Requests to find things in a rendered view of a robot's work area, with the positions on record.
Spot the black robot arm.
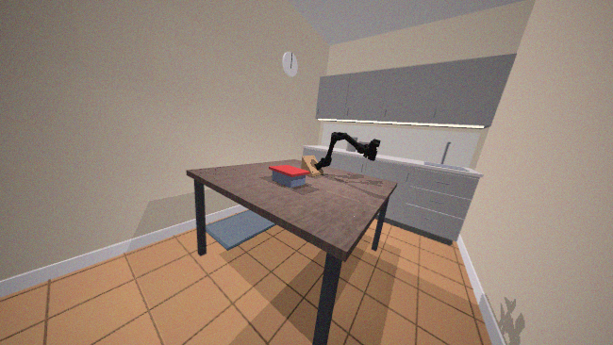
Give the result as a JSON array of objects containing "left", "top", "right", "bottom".
[{"left": 314, "top": 132, "right": 379, "bottom": 170}]

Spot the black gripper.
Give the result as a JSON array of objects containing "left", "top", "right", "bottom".
[{"left": 368, "top": 139, "right": 380, "bottom": 161}]

